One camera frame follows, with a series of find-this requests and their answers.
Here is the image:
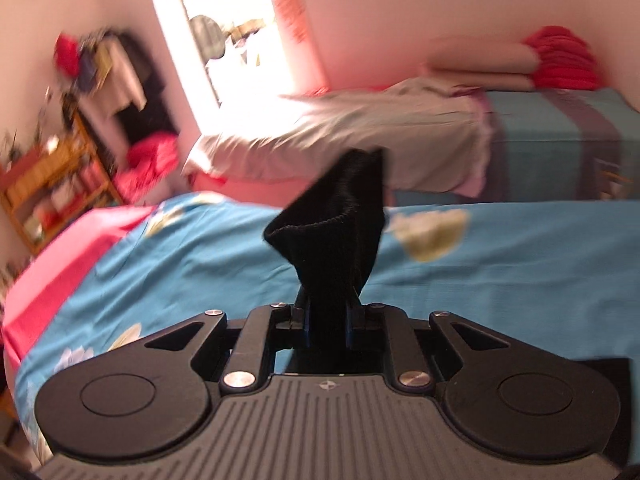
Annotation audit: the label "wooden shelf rack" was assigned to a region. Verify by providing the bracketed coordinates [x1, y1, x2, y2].
[1, 110, 124, 260]

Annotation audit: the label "red folded cloth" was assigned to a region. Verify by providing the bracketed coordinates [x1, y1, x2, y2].
[524, 25, 603, 91]

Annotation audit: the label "teal striped bed sheet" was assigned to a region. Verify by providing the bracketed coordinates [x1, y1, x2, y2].
[393, 88, 639, 206]

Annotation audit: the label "grey beige quilt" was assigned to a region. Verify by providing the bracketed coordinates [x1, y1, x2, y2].
[183, 77, 491, 198]

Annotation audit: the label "blue floral bed sheet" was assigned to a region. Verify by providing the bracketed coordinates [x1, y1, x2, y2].
[6, 192, 639, 458]

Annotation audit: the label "pink pillows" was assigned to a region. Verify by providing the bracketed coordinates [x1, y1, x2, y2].
[420, 37, 540, 91]

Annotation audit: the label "red folded clothes pile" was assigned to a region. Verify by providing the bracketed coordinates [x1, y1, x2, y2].
[113, 131, 179, 204]

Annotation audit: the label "hanging clothes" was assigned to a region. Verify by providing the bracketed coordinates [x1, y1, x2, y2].
[53, 27, 178, 144]

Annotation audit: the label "pink blanket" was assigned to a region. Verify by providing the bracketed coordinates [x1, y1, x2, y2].
[2, 206, 154, 368]

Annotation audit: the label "black pants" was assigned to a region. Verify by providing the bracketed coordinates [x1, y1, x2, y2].
[264, 148, 386, 375]

